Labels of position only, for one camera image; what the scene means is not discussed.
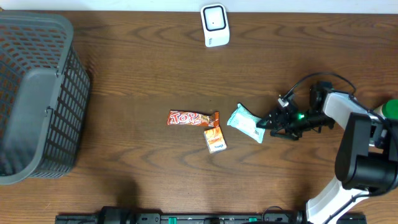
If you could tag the mint green wipes pack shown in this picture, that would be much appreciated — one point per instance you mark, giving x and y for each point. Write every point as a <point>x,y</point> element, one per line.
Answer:
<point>243,120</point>

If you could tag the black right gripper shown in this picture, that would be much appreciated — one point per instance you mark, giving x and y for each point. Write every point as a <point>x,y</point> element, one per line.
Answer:
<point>284,113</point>

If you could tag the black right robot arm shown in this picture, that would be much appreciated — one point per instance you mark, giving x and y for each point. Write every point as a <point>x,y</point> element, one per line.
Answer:
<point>366,161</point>

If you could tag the red snack wrapper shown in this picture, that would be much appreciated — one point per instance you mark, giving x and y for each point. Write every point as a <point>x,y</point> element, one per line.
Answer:
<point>193,119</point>

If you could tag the white barcode scanner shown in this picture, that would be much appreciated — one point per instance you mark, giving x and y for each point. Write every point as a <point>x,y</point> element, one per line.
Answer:
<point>215,25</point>

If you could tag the dark grey plastic basket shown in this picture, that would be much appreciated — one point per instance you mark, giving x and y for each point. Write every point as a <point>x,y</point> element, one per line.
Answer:
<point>44,96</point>

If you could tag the green lid jar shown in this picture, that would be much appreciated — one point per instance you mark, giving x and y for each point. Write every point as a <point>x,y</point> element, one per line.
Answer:
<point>388,110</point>

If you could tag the orange small box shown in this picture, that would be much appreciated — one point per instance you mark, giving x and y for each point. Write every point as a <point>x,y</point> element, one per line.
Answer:
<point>215,140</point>

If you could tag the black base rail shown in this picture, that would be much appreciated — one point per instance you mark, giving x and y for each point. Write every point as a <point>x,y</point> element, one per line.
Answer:
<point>116,215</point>

